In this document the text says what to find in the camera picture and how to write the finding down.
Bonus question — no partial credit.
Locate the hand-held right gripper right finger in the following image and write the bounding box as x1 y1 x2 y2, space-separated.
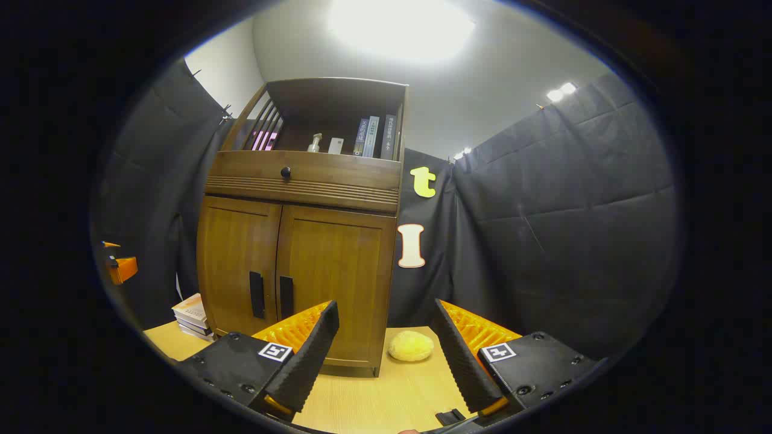
429 298 604 418

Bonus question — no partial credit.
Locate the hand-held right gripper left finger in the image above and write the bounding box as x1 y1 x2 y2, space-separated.
172 300 340 423

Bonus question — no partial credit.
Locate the wooden shoe cabinet door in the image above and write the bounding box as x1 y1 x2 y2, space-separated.
197 196 283 338
276 205 397 368

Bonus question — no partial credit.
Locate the wooden double-door shoe cabinet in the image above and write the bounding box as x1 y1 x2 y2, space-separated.
196 77 410 378

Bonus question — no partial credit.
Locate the yellow round sponge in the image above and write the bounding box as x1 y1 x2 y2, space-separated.
388 330 435 362

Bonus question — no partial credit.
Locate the beige cover book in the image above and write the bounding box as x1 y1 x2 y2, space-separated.
172 294 209 329

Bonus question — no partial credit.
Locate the black backdrop cloth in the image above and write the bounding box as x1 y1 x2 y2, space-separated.
90 57 682 362

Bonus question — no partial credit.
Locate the dark upright book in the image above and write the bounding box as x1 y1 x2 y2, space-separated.
380 115 399 161

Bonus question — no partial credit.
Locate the large ceiling light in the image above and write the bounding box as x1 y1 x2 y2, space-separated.
329 0 477 64

